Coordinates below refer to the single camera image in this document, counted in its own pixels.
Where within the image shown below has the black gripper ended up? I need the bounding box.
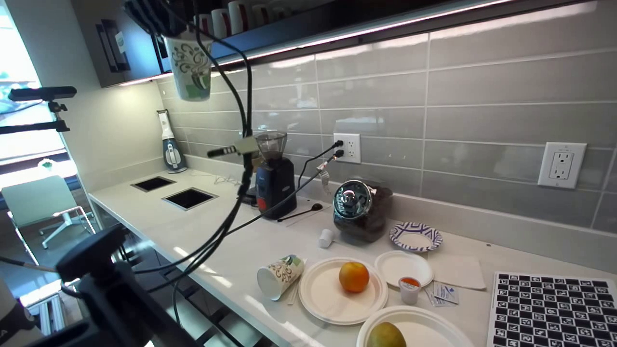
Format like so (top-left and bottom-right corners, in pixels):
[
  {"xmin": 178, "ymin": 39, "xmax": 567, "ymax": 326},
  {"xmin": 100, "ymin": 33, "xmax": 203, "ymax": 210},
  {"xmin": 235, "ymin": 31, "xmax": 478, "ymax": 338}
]
[{"xmin": 124, "ymin": 0, "xmax": 193, "ymax": 37}]

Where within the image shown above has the black coffee grinder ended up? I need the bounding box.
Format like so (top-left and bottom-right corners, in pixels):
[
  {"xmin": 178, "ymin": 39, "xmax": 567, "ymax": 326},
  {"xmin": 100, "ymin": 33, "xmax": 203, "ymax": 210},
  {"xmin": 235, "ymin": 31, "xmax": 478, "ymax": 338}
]
[{"xmin": 257, "ymin": 131, "xmax": 297, "ymax": 220}]

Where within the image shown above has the white office chair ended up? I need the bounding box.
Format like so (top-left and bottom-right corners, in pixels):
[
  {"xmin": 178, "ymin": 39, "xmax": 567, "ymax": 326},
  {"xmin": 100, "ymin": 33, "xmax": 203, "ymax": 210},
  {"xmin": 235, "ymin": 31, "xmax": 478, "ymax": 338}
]
[{"xmin": 2, "ymin": 176, "xmax": 95, "ymax": 247}]

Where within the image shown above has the small white bottle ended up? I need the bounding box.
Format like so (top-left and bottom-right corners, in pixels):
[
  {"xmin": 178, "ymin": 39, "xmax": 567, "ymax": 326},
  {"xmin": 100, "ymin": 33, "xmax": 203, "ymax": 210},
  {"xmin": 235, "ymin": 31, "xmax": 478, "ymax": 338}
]
[{"xmin": 318, "ymin": 230, "xmax": 334, "ymax": 249}]

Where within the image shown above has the large white paper plate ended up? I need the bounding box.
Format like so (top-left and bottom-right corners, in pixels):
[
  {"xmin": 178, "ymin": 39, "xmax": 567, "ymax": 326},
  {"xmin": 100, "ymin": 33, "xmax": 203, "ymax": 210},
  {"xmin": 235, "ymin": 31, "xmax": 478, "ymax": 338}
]
[{"xmin": 299, "ymin": 257, "xmax": 388, "ymax": 326}]

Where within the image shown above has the orange fruit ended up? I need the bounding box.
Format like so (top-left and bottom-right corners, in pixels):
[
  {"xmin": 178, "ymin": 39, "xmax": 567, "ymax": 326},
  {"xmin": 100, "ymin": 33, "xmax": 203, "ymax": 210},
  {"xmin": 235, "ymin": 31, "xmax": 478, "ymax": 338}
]
[{"xmin": 340, "ymin": 261, "xmax": 370, "ymax": 295}]

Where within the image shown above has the blue patterned paper bowl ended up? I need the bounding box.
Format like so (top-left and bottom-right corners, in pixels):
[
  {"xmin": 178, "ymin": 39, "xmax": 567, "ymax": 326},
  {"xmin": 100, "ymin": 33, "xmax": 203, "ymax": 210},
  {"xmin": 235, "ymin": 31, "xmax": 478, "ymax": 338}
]
[{"xmin": 388, "ymin": 222, "xmax": 444, "ymax": 255}]

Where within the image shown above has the small white paper plate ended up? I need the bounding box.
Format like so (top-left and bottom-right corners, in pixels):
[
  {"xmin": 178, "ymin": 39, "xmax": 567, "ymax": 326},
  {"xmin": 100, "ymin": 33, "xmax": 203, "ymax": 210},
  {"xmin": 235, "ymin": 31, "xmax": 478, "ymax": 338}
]
[{"xmin": 374, "ymin": 251, "xmax": 434, "ymax": 287}]

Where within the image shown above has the small sauce cup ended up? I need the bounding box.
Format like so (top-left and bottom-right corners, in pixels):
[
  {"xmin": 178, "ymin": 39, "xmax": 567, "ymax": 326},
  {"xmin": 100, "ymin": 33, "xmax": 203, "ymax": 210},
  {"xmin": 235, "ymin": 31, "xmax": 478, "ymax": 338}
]
[{"xmin": 399, "ymin": 278, "xmax": 422, "ymax": 305}]

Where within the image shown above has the yellow-green fruit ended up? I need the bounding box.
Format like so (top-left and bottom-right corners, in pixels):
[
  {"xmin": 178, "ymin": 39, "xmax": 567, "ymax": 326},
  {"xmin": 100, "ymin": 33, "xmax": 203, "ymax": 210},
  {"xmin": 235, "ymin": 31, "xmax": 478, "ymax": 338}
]
[{"xmin": 368, "ymin": 322, "xmax": 407, "ymax": 347}]

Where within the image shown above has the white napkin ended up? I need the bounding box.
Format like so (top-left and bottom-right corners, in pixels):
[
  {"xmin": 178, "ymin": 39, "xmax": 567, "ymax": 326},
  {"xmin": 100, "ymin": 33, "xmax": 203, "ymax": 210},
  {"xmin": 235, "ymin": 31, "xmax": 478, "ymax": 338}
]
[{"xmin": 430, "ymin": 257, "xmax": 486, "ymax": 291}]

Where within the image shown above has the sauce packet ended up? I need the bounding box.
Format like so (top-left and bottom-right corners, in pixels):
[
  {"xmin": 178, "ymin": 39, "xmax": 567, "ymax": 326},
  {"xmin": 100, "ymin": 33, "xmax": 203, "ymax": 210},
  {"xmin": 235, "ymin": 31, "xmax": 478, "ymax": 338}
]
[{"xmin": 434, "ymin": 284, "xmax": 459, "ymax": 305}]

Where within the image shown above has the white bowl front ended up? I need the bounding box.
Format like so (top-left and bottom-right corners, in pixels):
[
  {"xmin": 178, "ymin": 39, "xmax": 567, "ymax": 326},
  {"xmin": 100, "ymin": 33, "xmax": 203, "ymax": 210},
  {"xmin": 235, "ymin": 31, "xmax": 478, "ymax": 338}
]
[{"xmin": 355, "ymin": 307, "xmax": 473, "ymax": 347}]

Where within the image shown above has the black white checkerboard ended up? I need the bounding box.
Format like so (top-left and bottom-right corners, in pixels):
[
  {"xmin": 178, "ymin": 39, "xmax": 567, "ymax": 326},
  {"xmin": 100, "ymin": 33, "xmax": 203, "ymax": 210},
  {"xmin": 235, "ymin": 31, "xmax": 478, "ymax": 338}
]
[{"xmin": 488, "ymin": 272, "xmax": 617, "ymax": 347}]

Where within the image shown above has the dark wall shelf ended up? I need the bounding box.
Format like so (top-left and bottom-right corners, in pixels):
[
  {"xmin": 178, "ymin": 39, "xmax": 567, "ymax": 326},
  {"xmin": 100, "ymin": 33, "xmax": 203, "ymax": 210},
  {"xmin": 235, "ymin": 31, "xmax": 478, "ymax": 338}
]
[{"xmin": 70, "ymin": 0, "xmax": 600, "ymax": 87}]

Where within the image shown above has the black tripod camera left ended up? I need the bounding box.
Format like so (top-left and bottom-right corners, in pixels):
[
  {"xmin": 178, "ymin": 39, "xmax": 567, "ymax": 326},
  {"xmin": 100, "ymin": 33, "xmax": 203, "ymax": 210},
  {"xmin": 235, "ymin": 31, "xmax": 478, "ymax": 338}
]
[{"xmin": 0, "ymin": 85, "xmax": 79, "ymax": 137}]

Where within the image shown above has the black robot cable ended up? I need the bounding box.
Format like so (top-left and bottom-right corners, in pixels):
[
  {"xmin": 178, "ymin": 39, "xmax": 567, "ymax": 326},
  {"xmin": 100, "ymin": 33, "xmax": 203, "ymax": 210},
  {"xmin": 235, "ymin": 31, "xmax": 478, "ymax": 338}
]
[{"xmin": 133, "ymin": 25, "xmax": 345, "ymax": 297}]

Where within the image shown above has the white wall outlet left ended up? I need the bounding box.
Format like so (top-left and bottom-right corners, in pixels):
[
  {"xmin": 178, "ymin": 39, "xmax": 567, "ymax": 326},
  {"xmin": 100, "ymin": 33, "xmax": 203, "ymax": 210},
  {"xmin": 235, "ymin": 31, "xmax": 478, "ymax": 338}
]
[{"xmin": 334, "ymin": 133, "xmax": 361, "ymax": 162}]

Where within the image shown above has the white wall outlet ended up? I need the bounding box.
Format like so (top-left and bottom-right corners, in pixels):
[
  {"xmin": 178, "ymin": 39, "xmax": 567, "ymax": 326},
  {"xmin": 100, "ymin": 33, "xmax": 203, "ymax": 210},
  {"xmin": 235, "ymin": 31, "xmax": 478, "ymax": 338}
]
[
  {"xmin": 334, "ymin": 133, "xmax": 361, "ymax": 162},
  {"xmin": 538, "ymin": 143, "xmax": 586, "ymax": 189}
]

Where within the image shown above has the black camera on stand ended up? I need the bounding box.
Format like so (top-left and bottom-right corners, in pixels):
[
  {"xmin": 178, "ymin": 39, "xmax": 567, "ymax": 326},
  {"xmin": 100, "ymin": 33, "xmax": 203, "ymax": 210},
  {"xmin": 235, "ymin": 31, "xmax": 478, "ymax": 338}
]
[{"xmin": 33, "ymin": 226, "xmax": 197, "ymax": 347}]

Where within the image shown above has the white wall outlet right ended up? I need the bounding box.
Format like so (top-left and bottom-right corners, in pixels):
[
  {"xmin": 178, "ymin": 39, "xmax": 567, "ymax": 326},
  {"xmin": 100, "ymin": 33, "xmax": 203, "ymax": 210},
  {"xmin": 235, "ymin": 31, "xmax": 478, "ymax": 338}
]
[{"xmin": 538, "ymin": 143, "xmax": 586, "ymax": 189}]

